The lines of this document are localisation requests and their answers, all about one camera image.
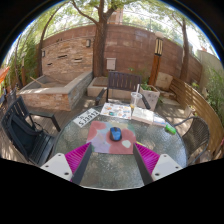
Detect clear plastic cup with straw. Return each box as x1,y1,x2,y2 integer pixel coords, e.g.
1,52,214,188
129,83,143,109

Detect black slatted chair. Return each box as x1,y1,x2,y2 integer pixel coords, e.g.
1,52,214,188
0,95,62,167

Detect floral mouse pad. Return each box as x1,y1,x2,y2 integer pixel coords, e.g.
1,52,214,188
86,120,138,155

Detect stone raised garden bed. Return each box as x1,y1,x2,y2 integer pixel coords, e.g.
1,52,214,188
15,70,94,112

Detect white licence plate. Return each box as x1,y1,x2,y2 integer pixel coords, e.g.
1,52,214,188
72,108,101,129

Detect white blue booklet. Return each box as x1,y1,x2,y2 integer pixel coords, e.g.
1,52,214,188
152,114,168,128

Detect colourful sticker sheet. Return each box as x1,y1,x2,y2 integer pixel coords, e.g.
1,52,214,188
99,102,133,120

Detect blue computer mouse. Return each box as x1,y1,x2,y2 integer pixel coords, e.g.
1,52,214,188
109,126,123,142

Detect wooden garden lamp post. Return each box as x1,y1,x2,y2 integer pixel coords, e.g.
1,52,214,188
148,31,165,87

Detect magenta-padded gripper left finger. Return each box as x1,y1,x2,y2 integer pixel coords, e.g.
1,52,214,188
40,142,93,186

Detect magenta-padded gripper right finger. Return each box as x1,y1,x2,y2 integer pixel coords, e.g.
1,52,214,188
132,142,183,186

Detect dark wicker chair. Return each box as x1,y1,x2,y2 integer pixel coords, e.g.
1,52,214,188
173,115,211,167

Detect white book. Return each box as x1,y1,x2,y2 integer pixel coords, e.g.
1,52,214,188
131,106,155,126

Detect yellow card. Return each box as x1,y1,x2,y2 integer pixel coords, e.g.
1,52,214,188
134,140,148,148

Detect large tree trunk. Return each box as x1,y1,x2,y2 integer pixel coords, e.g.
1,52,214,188
69,0,121,78

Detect thin tree trunk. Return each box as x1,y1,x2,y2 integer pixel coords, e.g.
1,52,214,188
173,13,191,83

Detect beige stone slab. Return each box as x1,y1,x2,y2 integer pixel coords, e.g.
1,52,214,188
155,71,174,92

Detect grey planter box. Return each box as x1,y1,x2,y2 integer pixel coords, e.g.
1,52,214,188
138,83,161,112

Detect low concrete platform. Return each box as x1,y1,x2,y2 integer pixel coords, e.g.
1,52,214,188
87,76,134,99

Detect green marker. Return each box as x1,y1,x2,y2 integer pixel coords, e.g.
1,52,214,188
164,123,177,135

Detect dark wooden armchair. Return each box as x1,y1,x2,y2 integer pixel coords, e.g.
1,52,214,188
94,70,152,110

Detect wooden slat fence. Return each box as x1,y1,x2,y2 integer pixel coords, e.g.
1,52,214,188
169,77,224,154

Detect beige wall utility box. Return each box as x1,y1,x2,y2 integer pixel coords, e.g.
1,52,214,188
106,57,117,71

